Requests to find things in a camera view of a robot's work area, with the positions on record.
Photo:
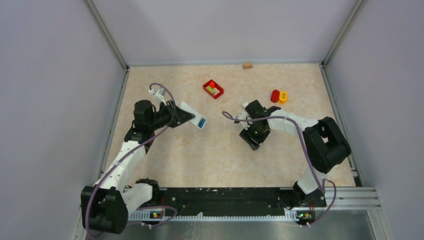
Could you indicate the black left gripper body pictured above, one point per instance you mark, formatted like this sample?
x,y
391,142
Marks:
x,y
167,115

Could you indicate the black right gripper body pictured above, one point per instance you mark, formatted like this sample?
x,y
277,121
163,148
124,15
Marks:
x,y
257,134

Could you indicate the blue AAA battery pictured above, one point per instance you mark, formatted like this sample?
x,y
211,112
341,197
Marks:
x,y
201,123

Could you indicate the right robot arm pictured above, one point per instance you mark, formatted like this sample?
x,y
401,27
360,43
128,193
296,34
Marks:
x,y
322,141

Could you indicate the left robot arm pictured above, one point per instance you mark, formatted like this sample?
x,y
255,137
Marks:
x,y
106,205

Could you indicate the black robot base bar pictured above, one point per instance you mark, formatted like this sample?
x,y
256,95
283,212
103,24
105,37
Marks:
x,y
235,201

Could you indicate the red oval toy block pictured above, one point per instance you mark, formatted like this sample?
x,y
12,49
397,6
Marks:
x,y
275,96

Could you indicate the red toy bin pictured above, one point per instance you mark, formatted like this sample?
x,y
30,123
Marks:
x,y
217,86

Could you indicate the tan wooden block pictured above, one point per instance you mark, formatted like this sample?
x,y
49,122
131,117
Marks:
x,y
247,65

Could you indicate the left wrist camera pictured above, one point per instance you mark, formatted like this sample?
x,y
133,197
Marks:
x,y
158,95

